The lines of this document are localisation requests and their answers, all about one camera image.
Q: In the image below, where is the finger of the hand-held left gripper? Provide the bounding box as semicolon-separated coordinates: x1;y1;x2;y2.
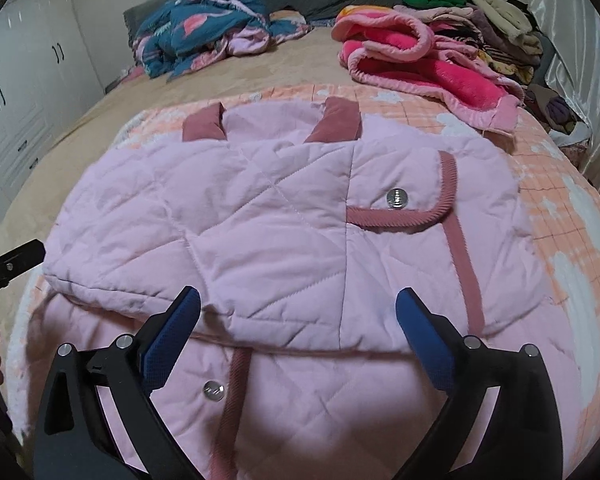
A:
0;240;47;306

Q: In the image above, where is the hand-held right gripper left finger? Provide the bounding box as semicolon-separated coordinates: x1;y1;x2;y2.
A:
32;286;202;480

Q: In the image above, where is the white wardrobe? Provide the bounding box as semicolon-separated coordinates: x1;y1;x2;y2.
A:
0;0;106;211

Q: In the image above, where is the orange plaid bear blanket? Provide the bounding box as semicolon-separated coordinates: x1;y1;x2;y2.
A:
5;82;600;480

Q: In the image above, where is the teal flamingo print quilt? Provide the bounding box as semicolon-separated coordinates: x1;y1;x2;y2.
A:
131;0;313;80

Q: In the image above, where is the pink fleece blanket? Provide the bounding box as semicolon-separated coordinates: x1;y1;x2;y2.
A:
332;5;526;136

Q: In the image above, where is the pile of folded clothes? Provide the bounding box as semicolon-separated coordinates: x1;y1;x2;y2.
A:
395;0;546;86

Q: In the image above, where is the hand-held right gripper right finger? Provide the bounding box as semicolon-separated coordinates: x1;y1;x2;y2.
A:
395;287;563;480

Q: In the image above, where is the pink quilted jacket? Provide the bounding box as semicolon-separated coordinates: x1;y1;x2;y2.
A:
27;95;556;480

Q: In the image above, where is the shiny cream curtain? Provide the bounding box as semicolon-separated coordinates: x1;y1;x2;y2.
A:
525;0;600;201

